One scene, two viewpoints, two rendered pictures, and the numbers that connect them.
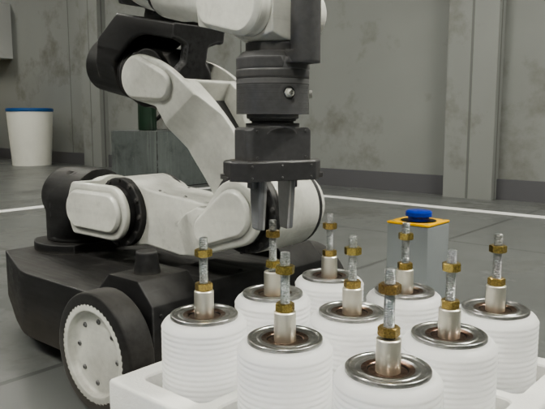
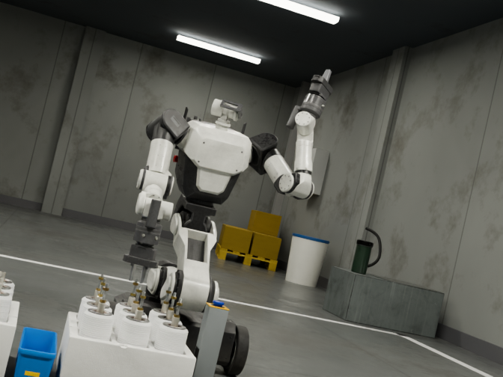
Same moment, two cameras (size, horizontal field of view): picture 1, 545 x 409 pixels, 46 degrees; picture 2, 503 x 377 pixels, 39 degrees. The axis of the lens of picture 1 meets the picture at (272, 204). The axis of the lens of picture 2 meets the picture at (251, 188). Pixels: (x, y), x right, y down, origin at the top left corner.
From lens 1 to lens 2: 1.97 m
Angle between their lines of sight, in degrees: 35
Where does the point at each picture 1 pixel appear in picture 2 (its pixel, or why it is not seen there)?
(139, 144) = (343, 281)
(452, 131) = not seen: outside the picture
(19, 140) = (293, 260)
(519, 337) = (166, 332)
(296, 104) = (145, 239)
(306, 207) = (198, 293)
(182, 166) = (373, 309)
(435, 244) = (215, 316)
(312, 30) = (150, 217)
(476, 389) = (128, 332)
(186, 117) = (177, 243)
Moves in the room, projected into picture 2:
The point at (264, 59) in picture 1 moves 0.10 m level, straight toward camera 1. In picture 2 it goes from (139, 223) to (119, 219)
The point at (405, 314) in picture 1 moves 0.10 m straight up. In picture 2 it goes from (156, 322) to (164, 292)
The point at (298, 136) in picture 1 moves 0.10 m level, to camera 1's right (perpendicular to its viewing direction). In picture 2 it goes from (147, 251) to (169, 257)
